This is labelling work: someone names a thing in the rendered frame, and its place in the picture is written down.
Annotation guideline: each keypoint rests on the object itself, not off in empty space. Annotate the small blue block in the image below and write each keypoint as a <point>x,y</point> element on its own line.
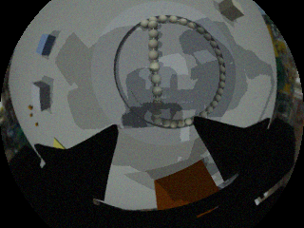
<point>45,45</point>

